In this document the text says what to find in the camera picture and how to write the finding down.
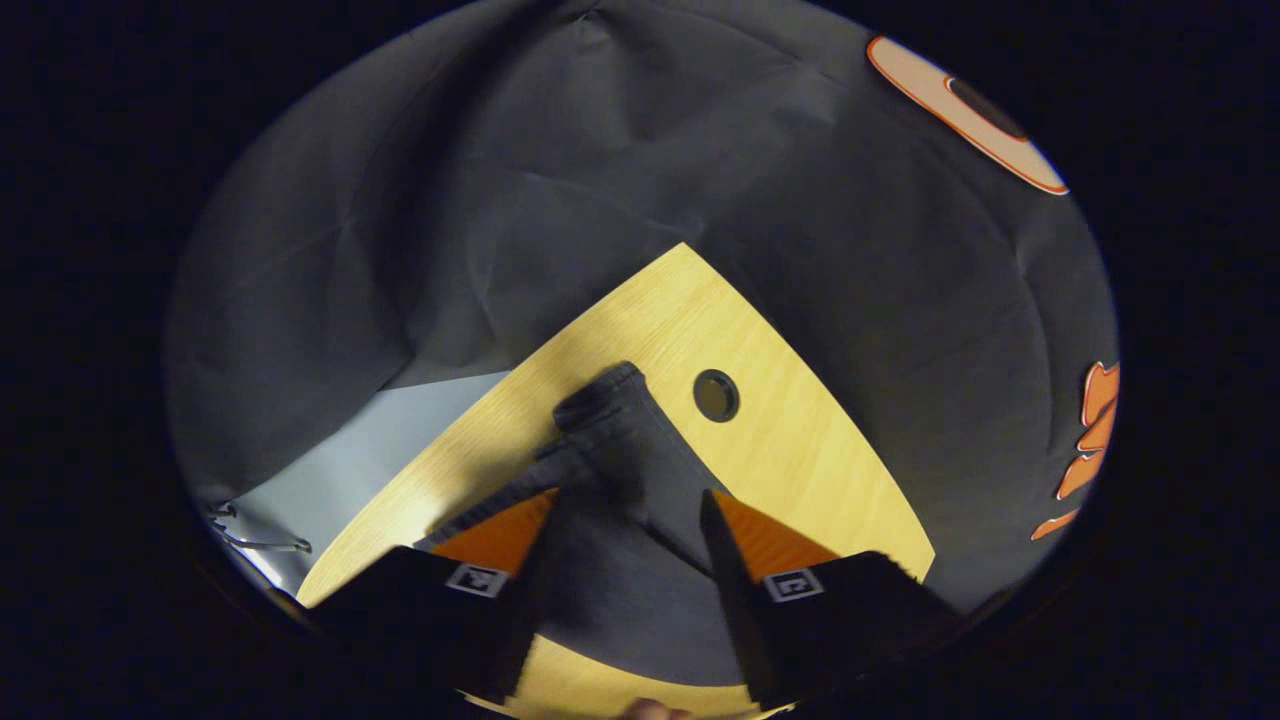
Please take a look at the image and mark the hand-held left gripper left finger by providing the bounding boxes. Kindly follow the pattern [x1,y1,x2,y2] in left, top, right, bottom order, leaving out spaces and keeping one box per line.
[298,487,562,703]

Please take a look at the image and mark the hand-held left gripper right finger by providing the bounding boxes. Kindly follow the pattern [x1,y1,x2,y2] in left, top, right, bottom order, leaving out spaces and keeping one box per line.
[699,488,964,710]

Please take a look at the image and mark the dark grey jeans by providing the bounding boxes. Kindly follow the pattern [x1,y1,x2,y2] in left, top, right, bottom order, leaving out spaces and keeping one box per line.
[415,362,773,689]

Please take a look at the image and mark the black backdrop cloth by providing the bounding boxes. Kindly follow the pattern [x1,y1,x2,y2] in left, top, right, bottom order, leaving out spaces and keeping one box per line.
[165,0,1121,613]

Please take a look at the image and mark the black table cable grommet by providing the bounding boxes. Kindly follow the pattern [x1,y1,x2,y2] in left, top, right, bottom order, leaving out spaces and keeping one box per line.
[693,369,741,423]

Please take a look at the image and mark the grey metal stand frame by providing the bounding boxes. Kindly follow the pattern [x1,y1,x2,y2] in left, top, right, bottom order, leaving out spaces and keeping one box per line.
[208,503,313,554]

